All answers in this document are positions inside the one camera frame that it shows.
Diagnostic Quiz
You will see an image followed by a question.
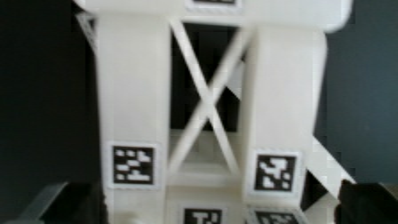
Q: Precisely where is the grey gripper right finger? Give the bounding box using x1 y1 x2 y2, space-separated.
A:
333 181 398 224

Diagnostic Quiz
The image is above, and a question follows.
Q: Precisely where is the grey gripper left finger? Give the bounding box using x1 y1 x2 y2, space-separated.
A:
10 182 106 224

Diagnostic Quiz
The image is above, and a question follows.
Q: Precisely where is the white chair back part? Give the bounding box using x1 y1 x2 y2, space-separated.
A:
74 0 353 224

